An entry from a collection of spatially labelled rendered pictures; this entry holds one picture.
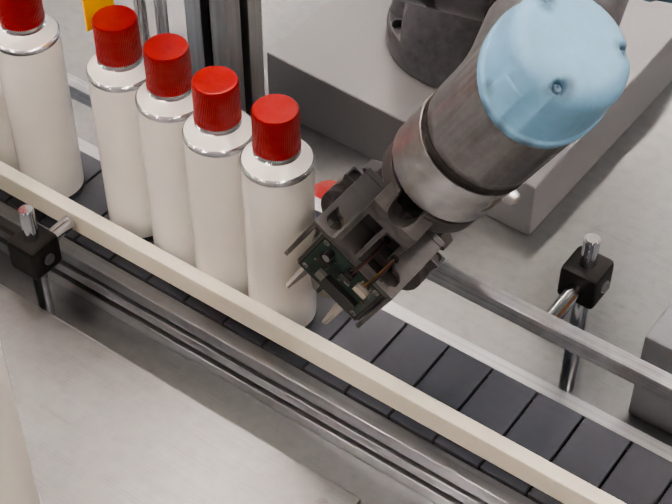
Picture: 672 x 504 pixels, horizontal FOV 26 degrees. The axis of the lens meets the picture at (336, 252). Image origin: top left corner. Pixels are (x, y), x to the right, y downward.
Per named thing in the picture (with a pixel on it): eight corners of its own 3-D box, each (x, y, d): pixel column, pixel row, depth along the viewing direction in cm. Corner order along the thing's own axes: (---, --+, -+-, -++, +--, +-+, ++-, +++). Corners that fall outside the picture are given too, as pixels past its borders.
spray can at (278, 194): (236, 321, 111) (221, 116, 97) (273, 279, 114) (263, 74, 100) (293, 348, 109) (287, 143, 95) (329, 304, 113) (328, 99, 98)
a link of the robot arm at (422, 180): (465, 61, 88) (560, 157, 88) (431, 98, 92) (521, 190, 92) (396, 127, 84) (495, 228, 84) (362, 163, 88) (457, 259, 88)
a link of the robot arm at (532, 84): (659, 23, 80) (620, 135, 75) (553, 118, 89) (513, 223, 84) (541, -55, 79) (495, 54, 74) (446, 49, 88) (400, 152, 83)
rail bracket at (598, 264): (510, 427, 111) (531, 277, 99) (558, 367, 115) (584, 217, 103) (547, 447, 109) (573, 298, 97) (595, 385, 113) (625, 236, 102)
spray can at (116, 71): (96, 228, 118) (63, 24, 104) (135, 191, 122) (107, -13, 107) (148, 252, 117) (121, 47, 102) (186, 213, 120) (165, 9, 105)
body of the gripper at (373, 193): (276, 253, 96) (351, 172, 87) (351, 182, 101) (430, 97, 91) (357, 335, 96) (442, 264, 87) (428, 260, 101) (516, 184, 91)
